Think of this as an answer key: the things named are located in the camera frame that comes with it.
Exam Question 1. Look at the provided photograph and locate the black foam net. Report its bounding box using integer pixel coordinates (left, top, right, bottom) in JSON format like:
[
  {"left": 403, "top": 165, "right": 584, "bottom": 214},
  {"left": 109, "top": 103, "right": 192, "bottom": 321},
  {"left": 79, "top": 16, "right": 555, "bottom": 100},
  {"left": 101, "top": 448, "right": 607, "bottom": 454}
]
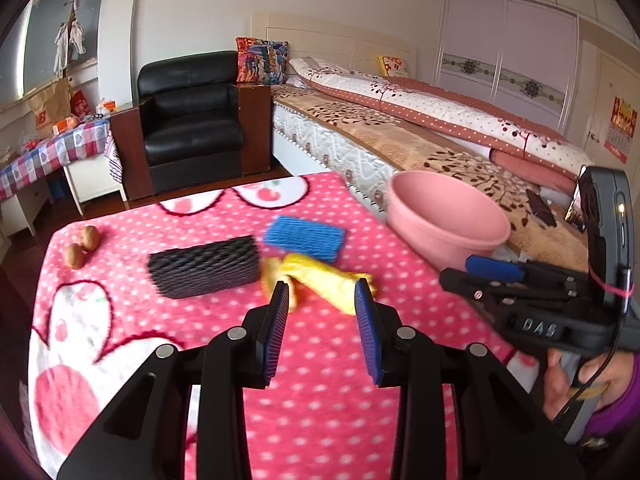
[{"left": 147, "top": 235, "right": 263, "bottom": 301}]

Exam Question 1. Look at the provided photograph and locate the red wall calendar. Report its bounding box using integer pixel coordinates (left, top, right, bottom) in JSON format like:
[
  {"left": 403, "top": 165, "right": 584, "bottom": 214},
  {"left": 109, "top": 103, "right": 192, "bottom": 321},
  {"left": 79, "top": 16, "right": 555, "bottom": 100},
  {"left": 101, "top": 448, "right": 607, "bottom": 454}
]
[{"left": 603, "top": 96, "right": 638, "bottom": 165}]

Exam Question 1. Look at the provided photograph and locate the red bag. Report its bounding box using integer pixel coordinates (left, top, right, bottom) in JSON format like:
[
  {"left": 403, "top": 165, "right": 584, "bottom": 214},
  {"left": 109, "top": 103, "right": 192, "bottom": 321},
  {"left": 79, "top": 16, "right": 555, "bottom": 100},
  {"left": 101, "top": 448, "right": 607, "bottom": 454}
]
[{"left": 70, "top": 89, "right": 93, "bottom": 118}]

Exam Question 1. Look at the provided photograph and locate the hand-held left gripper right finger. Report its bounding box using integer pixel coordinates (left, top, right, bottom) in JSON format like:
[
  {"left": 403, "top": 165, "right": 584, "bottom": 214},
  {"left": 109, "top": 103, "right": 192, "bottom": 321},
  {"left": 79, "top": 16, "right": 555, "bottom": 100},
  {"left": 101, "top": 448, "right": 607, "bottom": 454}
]
[{"left": 354, "top": 277, "right": 586, "bottom": 480}]

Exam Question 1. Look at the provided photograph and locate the black phone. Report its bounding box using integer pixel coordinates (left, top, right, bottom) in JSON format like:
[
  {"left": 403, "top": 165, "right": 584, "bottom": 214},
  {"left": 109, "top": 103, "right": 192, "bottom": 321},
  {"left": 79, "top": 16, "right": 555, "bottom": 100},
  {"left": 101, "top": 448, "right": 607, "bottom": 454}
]
[{"left": 526, "top": 189, "right": 558, "bottom": 228}]

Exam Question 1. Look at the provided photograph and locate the brown paper bag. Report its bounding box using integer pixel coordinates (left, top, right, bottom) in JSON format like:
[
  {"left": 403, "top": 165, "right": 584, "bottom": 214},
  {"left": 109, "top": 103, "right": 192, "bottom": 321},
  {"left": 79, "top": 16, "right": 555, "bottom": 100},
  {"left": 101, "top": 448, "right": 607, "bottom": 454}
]
[{"left": 25, "top": 77, "right": 73, "bottom": 136}]

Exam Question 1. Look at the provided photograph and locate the white wardrobe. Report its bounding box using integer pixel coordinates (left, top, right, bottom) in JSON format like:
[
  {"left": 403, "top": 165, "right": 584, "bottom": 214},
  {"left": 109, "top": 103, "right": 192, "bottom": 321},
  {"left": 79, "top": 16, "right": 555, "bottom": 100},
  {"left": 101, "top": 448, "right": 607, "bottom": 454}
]
[{"left": 432, "top": 0, "right": 583, "bottom": 133}]

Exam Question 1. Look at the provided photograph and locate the white desk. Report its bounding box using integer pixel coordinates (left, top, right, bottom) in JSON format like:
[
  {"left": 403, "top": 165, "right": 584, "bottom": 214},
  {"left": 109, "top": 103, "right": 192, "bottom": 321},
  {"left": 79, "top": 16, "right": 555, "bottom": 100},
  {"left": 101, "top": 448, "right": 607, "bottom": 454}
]
[{"left": 0, "top": 152, "right": 128, "bottom": 236}]

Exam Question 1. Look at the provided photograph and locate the black leather armchair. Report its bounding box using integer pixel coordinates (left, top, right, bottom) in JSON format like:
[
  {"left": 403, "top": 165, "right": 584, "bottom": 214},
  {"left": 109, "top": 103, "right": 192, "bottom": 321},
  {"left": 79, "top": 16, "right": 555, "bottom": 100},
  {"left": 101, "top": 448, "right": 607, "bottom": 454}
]
[{"left": 110, "top": 50, "right": 273, "bottom": 201}]

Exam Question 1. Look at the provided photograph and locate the bed with cream headboard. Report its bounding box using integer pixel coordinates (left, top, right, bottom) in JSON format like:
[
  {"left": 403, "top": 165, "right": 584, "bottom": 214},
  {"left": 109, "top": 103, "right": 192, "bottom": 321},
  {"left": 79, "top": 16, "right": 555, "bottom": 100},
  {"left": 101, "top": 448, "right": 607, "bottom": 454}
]
[{"left": 250, "top": 10, "right": 606, "bottom": 271}]

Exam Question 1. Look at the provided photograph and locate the coat rack with clothes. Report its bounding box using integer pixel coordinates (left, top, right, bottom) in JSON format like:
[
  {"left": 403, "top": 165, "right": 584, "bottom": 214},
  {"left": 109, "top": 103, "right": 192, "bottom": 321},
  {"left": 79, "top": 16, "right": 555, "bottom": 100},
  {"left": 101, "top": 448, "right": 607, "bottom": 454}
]
[{"left": 52, "top": 0, "right": 86, "bottom": 78}]

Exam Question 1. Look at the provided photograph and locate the person's right forearm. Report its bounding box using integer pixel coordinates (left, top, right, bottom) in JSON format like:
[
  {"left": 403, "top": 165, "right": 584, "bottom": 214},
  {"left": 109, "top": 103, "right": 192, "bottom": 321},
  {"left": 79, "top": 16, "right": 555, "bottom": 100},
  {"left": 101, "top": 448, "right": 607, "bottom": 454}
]
[{"left": 585, "top": 355, "right": 640, "bottom": 441}]

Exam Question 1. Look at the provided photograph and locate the floral pink white quilt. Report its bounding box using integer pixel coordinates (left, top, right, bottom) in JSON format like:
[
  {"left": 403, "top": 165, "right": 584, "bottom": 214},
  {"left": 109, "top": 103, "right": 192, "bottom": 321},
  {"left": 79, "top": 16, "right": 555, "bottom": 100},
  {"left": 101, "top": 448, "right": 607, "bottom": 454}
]
[{"left": 289, "top": 56, "right": 586, "bottom": 181}]

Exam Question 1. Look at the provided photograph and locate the blue foam net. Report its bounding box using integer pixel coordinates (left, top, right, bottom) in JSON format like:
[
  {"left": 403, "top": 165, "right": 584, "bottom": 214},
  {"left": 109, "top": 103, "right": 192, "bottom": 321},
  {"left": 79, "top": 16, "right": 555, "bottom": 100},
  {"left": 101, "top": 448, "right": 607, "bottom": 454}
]
[{"left": 262, "top": 216, "right": 347, "bottom": 262}]

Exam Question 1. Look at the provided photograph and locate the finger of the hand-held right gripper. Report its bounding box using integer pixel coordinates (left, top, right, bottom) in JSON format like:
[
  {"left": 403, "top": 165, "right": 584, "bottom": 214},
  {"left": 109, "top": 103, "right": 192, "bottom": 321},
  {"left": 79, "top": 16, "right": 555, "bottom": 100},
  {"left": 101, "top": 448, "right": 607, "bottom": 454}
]
[
  {"left": 439, "top": 266, "right": 577, "bottom": 324},
  {"left": 465, "top": 255, "right": 595, "bottom": 291}
]

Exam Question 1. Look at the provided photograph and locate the black cable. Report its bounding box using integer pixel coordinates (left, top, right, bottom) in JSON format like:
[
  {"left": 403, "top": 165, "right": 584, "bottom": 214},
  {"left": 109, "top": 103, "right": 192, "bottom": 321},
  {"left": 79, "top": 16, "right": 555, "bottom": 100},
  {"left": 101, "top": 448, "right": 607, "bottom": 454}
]
[{"left": 552, "top": 267, "right": 632, "bottom": 423}]

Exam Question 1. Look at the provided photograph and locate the large window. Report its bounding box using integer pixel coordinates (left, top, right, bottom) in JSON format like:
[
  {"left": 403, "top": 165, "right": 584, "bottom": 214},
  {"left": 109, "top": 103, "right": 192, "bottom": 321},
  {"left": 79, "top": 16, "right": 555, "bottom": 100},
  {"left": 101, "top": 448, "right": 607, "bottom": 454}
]
[{"left": 0, "top": 0, "right": 108, "bottom": 111}]

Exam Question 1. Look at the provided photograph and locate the pink plastic basin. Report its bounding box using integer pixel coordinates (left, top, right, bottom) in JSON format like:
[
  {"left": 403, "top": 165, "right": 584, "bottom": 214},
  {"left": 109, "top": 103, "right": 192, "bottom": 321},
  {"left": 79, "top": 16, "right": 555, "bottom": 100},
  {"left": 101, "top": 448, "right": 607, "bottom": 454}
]
[{"left": 387, "top": 170, "right": 512, "bottom": 271}]

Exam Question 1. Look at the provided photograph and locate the colourful printed cushion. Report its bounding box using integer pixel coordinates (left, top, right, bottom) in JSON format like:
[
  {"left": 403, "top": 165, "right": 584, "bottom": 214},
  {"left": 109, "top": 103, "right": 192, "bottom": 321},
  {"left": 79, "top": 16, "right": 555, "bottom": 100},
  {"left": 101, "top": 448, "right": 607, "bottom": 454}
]
[{"left": 235, "top": 36, "right": 290, "bottom": 85}]

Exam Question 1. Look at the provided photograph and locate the person's right hand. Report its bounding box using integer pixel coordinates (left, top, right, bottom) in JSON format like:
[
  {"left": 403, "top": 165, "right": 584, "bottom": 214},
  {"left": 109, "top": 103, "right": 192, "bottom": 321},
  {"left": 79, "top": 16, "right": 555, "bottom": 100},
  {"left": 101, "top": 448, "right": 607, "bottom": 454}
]
[{"left": 542, "top": 347, "right": 631, "bottom": 421}]

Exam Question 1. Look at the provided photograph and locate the yellow fruit peel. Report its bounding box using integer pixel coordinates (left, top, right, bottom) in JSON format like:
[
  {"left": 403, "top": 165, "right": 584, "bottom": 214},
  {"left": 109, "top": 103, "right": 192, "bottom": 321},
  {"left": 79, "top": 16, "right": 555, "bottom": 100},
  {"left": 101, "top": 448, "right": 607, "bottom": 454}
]
[{"left": 261, "top": 257, "right": 303, "bottom": 311}]

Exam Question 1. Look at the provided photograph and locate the yellow pillow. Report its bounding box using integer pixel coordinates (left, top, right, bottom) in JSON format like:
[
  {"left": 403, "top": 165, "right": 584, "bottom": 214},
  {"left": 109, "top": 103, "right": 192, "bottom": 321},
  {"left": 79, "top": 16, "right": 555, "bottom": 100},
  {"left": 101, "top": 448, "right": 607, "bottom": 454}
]
[{"left": 376, "top": 54, "right": 410, "bottom": 78}]

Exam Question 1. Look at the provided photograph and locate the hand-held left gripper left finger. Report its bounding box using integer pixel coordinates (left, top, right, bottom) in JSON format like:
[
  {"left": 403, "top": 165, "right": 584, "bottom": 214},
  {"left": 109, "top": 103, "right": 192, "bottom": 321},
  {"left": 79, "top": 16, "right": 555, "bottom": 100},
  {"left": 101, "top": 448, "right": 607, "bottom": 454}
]
[{"left": 57, "top": 280, "right": 291, "bottom": 480}]

